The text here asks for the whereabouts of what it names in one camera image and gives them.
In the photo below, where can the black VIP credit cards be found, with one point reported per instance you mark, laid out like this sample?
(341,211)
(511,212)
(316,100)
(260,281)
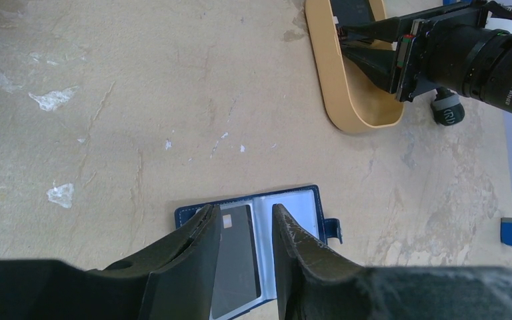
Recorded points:
(351,12)

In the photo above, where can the black credit card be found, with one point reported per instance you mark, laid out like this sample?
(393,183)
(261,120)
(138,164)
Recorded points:
(237,276)

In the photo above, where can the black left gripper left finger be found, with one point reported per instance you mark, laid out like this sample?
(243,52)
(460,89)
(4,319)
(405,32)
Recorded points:
(172,278)

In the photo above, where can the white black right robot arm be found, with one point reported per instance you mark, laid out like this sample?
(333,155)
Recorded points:
(496,58)

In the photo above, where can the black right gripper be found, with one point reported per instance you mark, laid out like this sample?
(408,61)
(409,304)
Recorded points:
(438,47)

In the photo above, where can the blue leather card holder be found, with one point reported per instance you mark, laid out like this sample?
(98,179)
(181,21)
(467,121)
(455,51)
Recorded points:
(304,204)

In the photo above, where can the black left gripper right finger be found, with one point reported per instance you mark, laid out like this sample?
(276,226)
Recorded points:
(314,282)

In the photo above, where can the tan oval plastic tray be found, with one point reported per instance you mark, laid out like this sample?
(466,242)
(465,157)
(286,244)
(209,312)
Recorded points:
(352,102)

